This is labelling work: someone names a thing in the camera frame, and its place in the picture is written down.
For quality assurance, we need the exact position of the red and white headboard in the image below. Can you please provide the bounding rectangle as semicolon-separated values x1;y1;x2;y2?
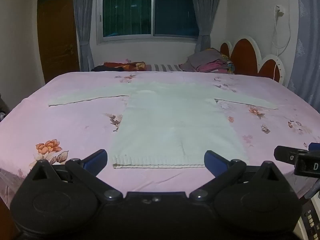
219;36;285;87

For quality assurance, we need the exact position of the brown wooden door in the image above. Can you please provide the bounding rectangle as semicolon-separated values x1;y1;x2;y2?
37;0;80;84

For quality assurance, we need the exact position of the white device with buttons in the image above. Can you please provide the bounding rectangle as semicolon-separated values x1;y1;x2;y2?
293;191;320;240

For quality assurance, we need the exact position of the white charger cable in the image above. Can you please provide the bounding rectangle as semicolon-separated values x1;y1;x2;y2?
271;11;292;82

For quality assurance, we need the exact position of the sliding glass window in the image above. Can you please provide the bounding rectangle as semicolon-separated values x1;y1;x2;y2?
96;0;200;45

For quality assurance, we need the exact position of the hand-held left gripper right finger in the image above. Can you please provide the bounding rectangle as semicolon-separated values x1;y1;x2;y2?
189;150;296;202

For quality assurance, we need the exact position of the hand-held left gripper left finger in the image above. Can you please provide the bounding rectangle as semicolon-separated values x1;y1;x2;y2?
24;149;123;202

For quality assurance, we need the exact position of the grey striped cloth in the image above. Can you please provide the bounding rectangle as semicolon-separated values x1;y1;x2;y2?
146;64;184;72

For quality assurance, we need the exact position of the white knit sweater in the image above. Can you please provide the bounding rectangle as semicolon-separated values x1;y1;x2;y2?
47;80;279;169

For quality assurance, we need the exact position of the pile of folded clothes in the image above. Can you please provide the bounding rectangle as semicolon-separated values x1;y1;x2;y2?
179;47;236;75

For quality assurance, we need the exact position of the white wall charger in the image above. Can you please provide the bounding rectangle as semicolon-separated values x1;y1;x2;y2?
274;4;286;17

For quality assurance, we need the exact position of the orange patterned cloth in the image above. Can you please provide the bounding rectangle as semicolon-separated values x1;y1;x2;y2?
103;61;147;72

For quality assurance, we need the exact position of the grey curtain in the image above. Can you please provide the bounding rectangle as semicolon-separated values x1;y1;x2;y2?
190;0;227;53
72;0;100;72

